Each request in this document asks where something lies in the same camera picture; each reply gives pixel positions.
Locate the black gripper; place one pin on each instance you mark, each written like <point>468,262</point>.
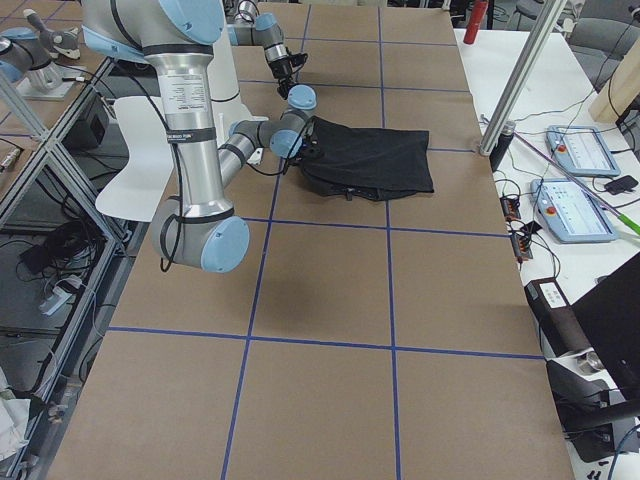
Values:
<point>282,69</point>
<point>306,138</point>

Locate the black graphic t-shirt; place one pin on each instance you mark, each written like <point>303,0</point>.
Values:
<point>372,163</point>

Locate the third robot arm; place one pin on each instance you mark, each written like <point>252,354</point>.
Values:
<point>28,58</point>

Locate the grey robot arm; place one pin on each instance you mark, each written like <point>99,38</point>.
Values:
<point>252,28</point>
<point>187,143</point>

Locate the white chair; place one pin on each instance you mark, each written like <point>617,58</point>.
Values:
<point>135,192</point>

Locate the black bottle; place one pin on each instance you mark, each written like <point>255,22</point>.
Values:
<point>503,143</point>

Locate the red bottle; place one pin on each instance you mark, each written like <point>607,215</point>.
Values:
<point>479,10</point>

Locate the far teach pendant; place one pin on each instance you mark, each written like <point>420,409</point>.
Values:
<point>581,151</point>

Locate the teach pendant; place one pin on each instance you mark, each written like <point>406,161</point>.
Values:
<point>569,213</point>
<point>581,151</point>

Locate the near teach pendant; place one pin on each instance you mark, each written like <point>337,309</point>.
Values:
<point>569,213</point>

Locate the black power adapter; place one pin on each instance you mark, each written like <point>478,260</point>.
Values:
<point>623,184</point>

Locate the black monitor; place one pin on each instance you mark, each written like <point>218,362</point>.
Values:
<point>609,317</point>

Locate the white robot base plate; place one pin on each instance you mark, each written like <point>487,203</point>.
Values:
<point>256,157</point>

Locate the aluminium frame post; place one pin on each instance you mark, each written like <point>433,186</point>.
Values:
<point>527,59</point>

